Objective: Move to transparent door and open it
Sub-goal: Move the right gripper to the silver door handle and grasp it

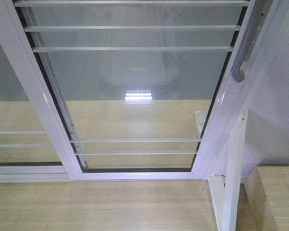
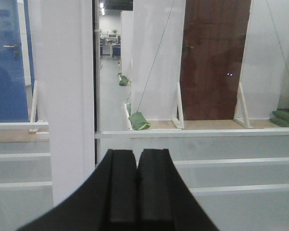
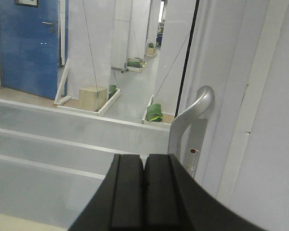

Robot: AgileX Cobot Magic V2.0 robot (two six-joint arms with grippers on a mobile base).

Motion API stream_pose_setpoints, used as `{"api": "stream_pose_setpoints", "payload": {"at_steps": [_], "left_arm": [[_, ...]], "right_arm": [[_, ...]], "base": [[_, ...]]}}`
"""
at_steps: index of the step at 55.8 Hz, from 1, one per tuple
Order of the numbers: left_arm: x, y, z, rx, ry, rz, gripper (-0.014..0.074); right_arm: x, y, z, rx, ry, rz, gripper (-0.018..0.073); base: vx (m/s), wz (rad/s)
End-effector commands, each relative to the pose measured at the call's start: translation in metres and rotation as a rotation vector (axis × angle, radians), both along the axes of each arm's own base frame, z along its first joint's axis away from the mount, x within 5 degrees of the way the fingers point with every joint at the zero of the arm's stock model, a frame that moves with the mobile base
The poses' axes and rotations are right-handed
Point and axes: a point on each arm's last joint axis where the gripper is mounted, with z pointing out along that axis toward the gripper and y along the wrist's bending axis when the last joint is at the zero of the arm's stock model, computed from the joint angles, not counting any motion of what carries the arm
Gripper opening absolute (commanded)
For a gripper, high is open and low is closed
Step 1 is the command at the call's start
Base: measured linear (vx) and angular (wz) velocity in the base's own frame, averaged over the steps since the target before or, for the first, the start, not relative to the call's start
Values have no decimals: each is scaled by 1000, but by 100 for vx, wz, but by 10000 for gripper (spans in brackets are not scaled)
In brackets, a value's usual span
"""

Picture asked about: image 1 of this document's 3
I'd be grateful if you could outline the white triangular support bracket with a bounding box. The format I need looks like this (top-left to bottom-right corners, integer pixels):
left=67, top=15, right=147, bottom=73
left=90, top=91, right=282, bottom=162
left=208, top=110, right=248, bottom=231

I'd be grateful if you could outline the light wooden base board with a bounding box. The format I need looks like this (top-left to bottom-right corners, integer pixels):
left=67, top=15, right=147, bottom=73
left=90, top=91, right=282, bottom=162
left=0, top=100, right=216, bottom=231

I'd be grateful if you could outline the light wooden box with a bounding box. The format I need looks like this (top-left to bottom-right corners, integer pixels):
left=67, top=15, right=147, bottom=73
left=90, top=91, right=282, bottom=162
left=244, top=166, right=289, bottom=231

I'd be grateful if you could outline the white door frame post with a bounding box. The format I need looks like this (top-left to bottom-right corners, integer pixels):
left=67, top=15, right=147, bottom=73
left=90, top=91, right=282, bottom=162
left=192, top=0, right=289, bottom=180

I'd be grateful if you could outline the grey metal door handle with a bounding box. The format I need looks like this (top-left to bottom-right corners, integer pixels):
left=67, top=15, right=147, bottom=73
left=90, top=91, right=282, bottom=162
left=231, top=0, right=266, bottom=83

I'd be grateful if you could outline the white wall panel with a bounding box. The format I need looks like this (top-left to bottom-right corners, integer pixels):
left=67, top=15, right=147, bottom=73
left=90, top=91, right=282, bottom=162
left=241, top=0, right=289, bottom=180

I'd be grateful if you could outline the fixed white framed glass panel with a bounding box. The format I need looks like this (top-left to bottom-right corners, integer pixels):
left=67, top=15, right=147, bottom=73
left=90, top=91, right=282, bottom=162
left=0, top=24, right=69, bottom=176

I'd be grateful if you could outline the white framed sliding glass door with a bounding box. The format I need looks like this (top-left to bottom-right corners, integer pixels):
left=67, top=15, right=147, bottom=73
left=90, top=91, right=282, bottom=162
left=0, top=0, right=275, bottom=181

